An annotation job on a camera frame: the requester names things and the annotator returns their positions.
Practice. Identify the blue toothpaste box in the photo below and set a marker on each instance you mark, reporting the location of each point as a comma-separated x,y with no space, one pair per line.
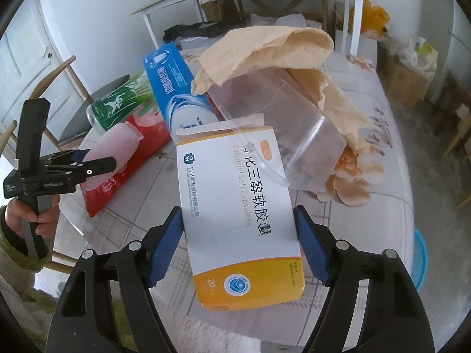
173,81

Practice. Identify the wooden chair with dark seat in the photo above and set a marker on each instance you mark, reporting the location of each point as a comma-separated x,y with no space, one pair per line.
92,99

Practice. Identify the crumpled white plastic sheet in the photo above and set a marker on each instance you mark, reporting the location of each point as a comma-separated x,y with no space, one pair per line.
276,20

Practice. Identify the dark wooden stool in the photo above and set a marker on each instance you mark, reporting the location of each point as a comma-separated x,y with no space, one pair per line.
460,117

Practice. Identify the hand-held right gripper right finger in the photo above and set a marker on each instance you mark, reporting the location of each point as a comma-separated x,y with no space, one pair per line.
311,252

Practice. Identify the clear plastic bag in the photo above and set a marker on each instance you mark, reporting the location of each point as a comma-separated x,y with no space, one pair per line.
265,117

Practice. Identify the blue plastic basket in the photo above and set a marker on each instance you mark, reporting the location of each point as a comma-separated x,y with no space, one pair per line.
420,261

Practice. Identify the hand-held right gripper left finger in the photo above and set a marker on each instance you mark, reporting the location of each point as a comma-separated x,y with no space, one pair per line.
166,253

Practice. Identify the red snack bag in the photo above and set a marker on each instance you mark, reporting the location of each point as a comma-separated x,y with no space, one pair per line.
106,196

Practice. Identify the black cloth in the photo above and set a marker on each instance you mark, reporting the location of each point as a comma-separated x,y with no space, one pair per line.
191,30

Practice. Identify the white and orange medicine box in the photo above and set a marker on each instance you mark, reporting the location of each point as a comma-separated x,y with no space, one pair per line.
228,235

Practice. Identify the large cardboard box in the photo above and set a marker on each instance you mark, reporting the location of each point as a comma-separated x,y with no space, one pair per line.
403,81

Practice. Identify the green label plastic bottle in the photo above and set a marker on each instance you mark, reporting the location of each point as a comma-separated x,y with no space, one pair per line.
114,106

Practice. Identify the white plastic bag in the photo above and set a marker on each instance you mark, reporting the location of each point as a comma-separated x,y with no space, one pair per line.
419,55

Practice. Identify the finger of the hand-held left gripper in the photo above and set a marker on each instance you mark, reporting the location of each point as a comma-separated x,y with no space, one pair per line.
79,155
97,166

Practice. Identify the white door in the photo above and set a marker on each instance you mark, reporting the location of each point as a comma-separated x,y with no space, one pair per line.
33,55

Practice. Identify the person's left hand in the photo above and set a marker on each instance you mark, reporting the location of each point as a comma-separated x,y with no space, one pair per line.
46,220

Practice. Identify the pink ribbed baking cup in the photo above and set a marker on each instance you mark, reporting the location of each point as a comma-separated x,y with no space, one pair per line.
114,141

